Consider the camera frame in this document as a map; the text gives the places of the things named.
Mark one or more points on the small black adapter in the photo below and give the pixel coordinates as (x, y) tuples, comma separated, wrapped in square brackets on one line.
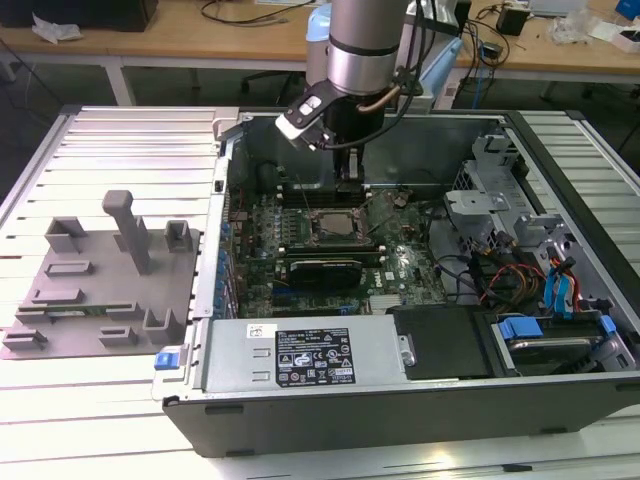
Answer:
[(511, 21)]

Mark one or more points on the flat grey device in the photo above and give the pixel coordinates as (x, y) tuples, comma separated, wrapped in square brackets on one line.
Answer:
[(557, 5)]

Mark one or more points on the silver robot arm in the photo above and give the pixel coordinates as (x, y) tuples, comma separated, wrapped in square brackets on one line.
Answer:
[(362, 65)]

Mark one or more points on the thin metal locking lever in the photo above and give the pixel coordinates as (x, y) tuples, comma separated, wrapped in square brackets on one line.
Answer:
[(384, 217), (305, 192)]

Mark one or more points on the silver metal drive cage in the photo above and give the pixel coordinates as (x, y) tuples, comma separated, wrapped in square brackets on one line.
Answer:
[(480, 205)]

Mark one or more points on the green motherboard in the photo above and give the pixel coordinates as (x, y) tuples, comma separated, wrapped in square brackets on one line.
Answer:
[(410, 235)]

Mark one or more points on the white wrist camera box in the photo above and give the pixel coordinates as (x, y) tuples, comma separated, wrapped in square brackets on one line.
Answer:
[(300, 117)]

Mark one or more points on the black plastic cover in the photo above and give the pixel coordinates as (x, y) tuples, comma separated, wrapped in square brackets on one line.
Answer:
[(440, 340)]

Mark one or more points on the black rating label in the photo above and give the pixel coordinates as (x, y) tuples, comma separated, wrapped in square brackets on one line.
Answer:
[(315, 357)]

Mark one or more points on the grey parts rack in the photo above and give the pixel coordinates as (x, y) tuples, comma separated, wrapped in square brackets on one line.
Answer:
[(100, 300)]

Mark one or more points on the small white box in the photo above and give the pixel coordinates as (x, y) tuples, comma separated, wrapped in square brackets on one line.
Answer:
[(631, 40)]

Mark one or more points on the clear plastic bags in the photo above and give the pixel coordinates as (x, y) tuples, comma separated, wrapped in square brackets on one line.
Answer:
[(575, 27)]

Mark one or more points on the crumpled clear plastic bag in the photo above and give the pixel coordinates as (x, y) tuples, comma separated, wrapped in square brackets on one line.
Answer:
[(55, 29)]

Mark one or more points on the black open PC case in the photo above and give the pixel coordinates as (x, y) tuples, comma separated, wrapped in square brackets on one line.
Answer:
[(350, 425)]

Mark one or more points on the blue plastic case latch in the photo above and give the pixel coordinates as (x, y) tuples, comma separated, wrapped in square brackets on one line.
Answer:
[(166, 361)]

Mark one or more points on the blue cardboard box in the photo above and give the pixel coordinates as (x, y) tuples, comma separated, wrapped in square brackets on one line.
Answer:
[(631, 7)]

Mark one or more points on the black RAM slot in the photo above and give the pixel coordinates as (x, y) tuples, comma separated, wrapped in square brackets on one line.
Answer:
[(372, 250), (372, 256), (372, 245), (325, 187), (325, 198), (325, 203), (325, 192), (374, 261)]

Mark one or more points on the silver chipset heatsink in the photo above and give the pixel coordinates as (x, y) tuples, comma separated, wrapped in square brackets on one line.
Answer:
[(382, 303)]

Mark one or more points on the black graphics card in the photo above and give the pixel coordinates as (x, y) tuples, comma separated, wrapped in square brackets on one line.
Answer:
[(325, 274)]

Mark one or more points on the wooden workbench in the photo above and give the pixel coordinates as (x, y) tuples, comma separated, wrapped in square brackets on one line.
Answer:
[(150, 40)]

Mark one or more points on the round coin battery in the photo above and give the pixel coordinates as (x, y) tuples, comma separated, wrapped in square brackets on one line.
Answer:
[(401, 200)]

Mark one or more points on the small electronic module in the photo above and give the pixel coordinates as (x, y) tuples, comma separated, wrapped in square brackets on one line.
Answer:
[(490, 50)]

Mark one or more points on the green RAM stick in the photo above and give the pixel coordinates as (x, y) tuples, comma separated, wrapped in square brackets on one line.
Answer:
[(75, 313)]

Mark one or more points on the silver power supply unit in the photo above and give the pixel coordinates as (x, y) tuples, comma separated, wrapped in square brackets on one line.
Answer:
[(235, 355)]

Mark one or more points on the hard disk in blue carrier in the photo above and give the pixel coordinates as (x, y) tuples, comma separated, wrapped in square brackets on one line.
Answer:
[(550, 352)]

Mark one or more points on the CPU socket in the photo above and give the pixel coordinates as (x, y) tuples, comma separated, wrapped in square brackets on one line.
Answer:
[(336, 240)]

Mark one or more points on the large black box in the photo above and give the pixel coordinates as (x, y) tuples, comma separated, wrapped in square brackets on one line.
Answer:
[(75, 12)]

